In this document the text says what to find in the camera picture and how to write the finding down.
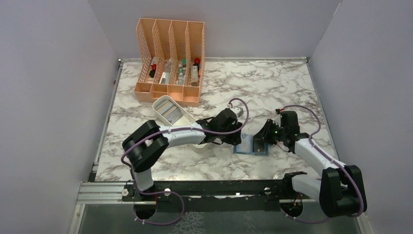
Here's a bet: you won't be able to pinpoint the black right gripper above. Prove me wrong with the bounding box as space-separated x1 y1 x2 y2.
253 119 287 145

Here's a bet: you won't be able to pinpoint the black mounting rail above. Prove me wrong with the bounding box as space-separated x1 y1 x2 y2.
122 180 314 214

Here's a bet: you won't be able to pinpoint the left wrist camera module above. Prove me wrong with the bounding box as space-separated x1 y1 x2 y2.
227 103 244 118

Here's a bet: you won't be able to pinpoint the red capped stick in organizer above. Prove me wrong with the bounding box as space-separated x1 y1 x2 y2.
191 58 201 87

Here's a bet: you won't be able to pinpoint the teal capped tubes in organizer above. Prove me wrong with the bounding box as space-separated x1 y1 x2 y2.
176 58 187 85

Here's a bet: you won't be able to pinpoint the teal card holder wallet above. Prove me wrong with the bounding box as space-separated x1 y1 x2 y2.
233 133 268 156

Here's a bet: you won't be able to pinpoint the white oblong plastic tray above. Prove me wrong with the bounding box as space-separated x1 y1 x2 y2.
152 95 209 153

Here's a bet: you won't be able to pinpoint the dark credit card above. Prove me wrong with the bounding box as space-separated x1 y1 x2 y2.
252 139 267 155

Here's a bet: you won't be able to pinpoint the grey box in organizer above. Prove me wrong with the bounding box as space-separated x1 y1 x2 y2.
159 60 171 84

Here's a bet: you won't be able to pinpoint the red black item in organizer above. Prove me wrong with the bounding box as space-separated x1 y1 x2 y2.
149 63 157 78

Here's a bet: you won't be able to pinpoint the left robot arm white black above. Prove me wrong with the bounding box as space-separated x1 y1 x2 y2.
121 107 244 200

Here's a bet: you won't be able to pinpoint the peach plastic file organizer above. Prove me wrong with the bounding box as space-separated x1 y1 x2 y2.
134 18 206 107

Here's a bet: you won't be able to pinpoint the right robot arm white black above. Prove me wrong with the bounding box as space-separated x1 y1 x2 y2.
253 109 367 218

